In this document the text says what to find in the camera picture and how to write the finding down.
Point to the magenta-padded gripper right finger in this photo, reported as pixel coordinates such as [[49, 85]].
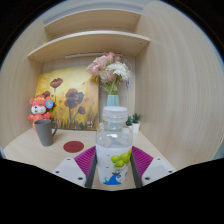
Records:
[[156, 168]]

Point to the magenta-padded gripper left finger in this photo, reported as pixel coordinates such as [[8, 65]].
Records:
[[71, 170]]

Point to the clear printed water bottle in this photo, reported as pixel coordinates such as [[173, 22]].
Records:
[[113, 146]]

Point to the flat round red coaster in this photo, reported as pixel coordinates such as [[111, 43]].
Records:
[[73, 146]]

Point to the grey mug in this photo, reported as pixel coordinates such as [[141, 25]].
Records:
[[44, 131]]

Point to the small plant in white pot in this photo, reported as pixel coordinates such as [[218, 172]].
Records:
[[136, 125], [129, 121]]

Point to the red and white plush toy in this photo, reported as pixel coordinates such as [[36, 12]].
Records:
[[38, 110]]

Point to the yellow poppy flower painting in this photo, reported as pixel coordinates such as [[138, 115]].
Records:
[[70, 96]]

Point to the pink and white flower bouquet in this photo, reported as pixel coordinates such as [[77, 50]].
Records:
[[108, 70]]

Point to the wooden shelf unit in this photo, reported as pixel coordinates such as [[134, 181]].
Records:
[[90, 41]]

